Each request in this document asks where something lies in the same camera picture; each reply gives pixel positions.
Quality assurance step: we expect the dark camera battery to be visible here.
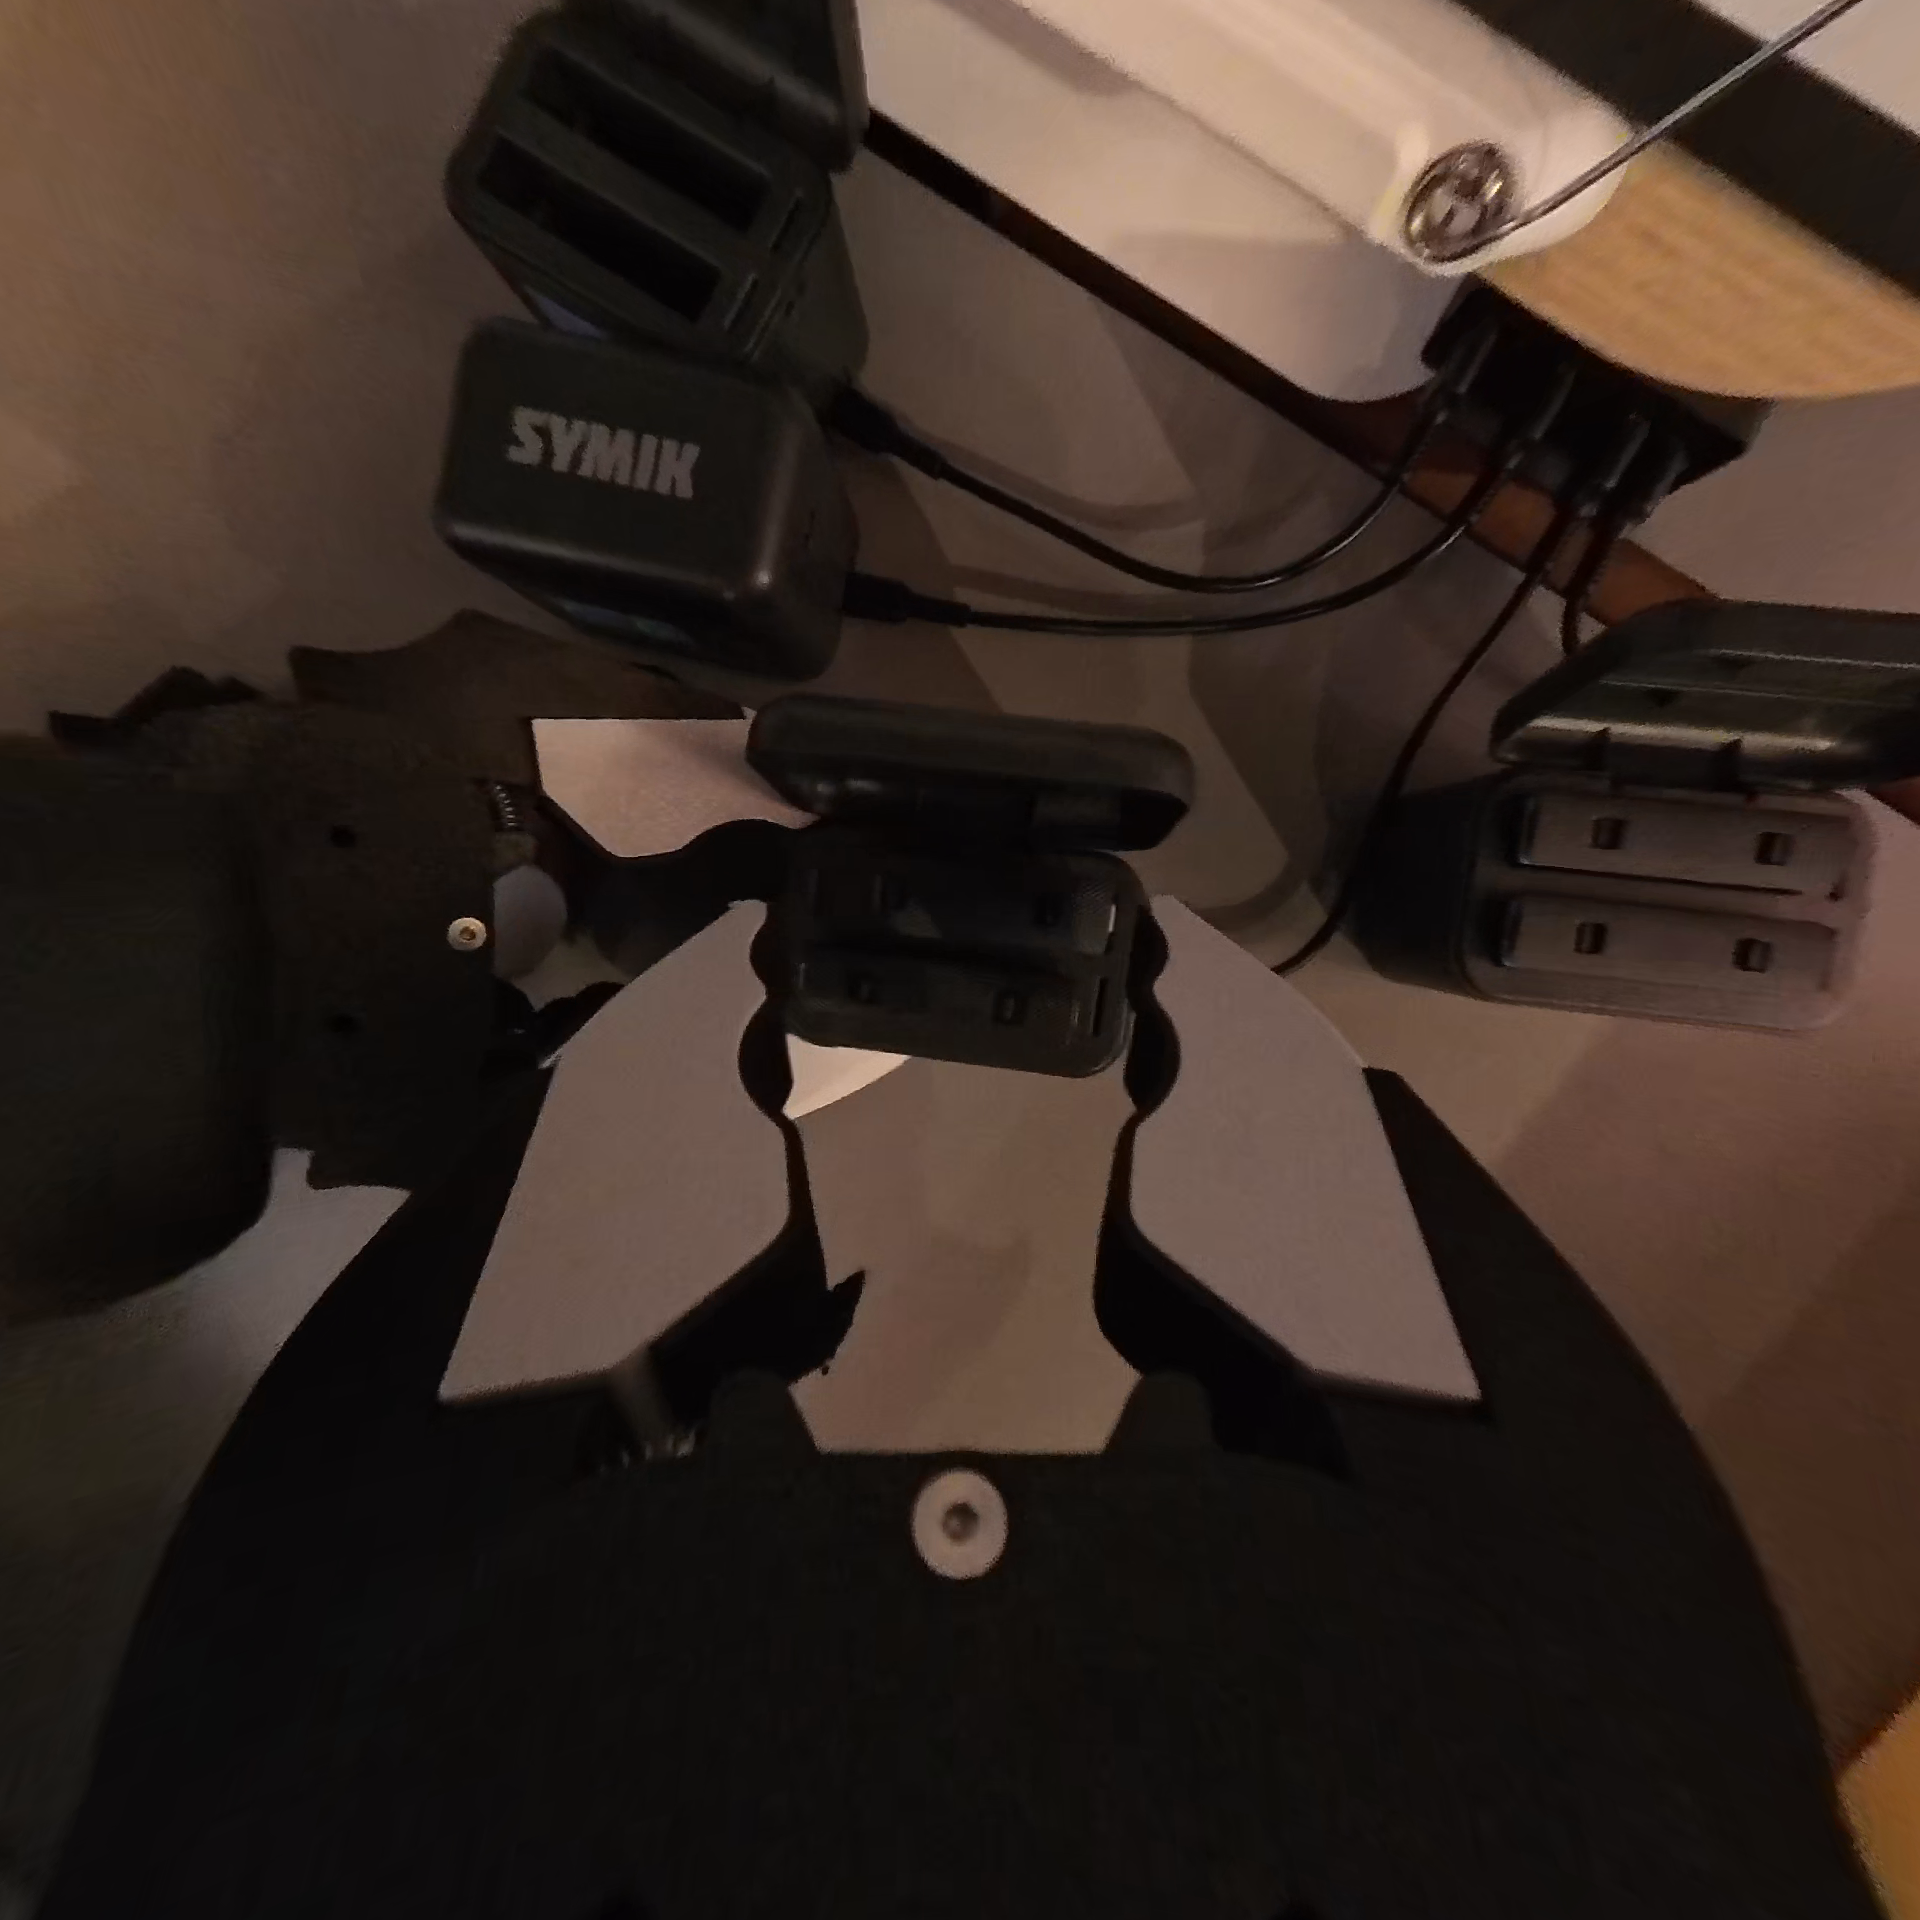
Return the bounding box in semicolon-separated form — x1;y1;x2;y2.
795;855;1121;955
787;950;1126;1055

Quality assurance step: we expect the grey camera battery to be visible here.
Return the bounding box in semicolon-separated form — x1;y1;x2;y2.
1476;892;1853;1023
1515;787;1869;902

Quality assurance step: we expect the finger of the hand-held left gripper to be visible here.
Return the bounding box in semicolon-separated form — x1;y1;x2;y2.
529;717;789;910
492;867;910;1119

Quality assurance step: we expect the round metal screw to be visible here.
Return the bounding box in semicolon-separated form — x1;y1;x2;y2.
1411;142;1521;250

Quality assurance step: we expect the dark lidded battery charging case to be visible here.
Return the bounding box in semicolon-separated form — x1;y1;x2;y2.
1350;599;1920;1037
746;692;1198;1085

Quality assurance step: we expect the light wooden board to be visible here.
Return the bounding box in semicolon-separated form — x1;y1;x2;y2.
1476;142;1920;408

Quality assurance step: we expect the black USB cable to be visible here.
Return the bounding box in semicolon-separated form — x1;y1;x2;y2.
1552;440;1653;639
843;434;1562;632
1276;451;1593;973
825;335;1502;590

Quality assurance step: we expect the black multi-port USB charger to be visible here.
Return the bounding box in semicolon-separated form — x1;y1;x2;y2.
1418;286;1758;485

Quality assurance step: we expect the thin metal wire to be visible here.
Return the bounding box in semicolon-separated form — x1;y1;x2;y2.
1500;0;1869;220

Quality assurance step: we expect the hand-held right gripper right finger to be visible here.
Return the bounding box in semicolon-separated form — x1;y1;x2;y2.
1088;892;1502;1412

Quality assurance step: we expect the black two-slot battery charger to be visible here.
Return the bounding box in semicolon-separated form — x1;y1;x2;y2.
441;0;874;367

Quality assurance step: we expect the glossy white fixture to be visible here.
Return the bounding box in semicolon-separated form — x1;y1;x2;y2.
854;0;1643;279

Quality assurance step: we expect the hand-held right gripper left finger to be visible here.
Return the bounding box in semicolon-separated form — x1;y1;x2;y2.
435;901;819;1412

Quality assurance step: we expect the black charger with white lettering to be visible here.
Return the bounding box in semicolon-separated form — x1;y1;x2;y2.
435;318;849;688

